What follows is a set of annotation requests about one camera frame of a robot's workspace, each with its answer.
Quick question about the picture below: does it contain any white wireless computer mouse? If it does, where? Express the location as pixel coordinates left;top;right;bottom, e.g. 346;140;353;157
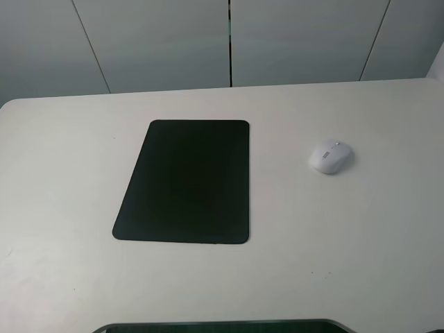
309;139;353;174

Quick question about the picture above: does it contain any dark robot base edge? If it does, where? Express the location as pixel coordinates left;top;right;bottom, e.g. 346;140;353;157
94;319;353;332

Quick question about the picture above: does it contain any black rectangular mouse pad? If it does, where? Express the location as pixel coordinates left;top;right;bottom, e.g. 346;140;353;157
112;119;250;244

